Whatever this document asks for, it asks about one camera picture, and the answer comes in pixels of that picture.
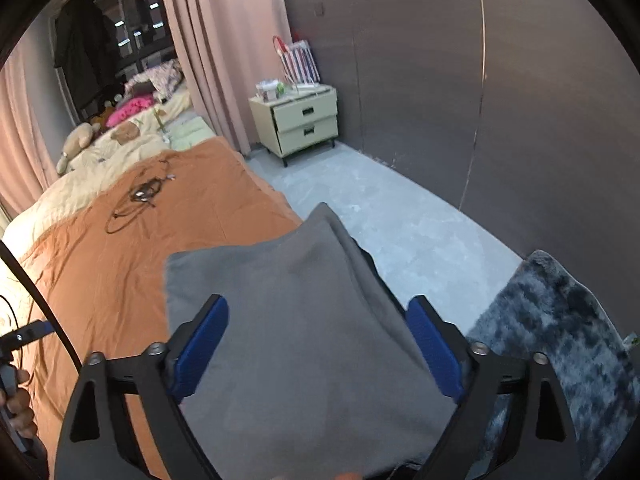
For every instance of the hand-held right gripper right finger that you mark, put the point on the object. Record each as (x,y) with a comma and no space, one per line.
(435,350)

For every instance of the striped bag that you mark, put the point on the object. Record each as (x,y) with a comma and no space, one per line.
(300,62)

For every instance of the black hanging coat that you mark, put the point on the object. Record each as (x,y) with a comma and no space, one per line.
(82,50)

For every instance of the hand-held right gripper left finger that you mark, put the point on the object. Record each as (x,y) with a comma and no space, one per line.
(200,350)

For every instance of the grey t-shirt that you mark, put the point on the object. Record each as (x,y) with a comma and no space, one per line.
(310,360)

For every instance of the cream nightstand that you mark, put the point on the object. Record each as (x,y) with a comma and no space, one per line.
(300,127)

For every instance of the grey shaggy rug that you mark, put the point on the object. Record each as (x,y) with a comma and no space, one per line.
(550,310)

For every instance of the brown plush toy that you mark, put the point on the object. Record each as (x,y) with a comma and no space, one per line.
(124,132)

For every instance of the pink cloth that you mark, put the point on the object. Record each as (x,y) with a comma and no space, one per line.
(127,110)

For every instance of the orange blanket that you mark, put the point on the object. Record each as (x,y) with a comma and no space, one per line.
(100,270)

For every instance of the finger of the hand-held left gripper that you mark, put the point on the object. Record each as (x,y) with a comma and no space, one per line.
(40,331)

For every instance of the person's left hand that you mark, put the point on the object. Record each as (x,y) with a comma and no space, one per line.
(25,415)

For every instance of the cream plush toy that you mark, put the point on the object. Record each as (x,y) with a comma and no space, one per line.
(80,142)

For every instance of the floral cloth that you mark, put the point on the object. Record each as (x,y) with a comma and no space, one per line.
(160,75)

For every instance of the cream duvet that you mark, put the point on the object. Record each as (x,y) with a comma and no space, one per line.
(75,180)

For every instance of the pink curtain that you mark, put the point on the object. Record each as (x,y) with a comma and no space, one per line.
(20,125)
(220,35)

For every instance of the small clear containers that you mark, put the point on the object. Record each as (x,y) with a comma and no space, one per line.
(270,91)

